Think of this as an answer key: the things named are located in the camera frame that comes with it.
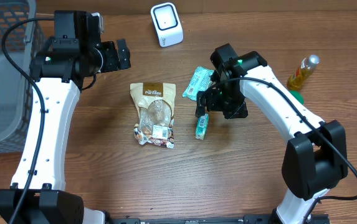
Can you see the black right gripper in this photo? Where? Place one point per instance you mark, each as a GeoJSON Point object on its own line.
{"type": "Point", "coordinates": [220, 104]}

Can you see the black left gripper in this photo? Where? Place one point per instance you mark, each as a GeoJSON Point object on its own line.
{"type": "Point", "coordinates": [114, 63]}

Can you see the Kleenex tissue pack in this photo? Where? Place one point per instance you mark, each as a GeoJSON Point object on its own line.
{"type": "Point", "coordinates": [201, 127]}

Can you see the teal snack packet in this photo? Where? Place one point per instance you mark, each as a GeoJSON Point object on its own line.
{"type": "Point", "coordinates": [201, 81]}

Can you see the brown white snack bag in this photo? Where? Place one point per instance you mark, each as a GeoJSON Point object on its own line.
{"type": "Point", "coordinates": [154, 103]}

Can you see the green lid white jar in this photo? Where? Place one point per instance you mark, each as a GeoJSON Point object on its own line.
{"type": "Point", "coordinates": [297, 96]}

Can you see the yellow liquid bottle grey cap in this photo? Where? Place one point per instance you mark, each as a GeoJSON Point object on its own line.
{"type": "Point", "coordinates": [307, 67]}

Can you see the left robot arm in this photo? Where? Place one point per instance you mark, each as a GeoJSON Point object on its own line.
{"type": "Point", "coordinates": [37, 192]}

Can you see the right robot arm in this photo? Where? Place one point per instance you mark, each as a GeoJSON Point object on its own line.
{"type": "Point", "coordinates": [314, 160]}

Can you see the white barcode scanner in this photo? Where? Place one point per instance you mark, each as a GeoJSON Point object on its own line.
{"type": "Point", "coordinates": [167, 24]}

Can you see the grey plastic mesh basket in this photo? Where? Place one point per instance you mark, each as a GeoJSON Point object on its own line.
{"type": "Point", "coordinates": [15, 91]}

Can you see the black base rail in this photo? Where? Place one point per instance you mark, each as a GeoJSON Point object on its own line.
{"type": "Point", "coordinates": [197, 221]}

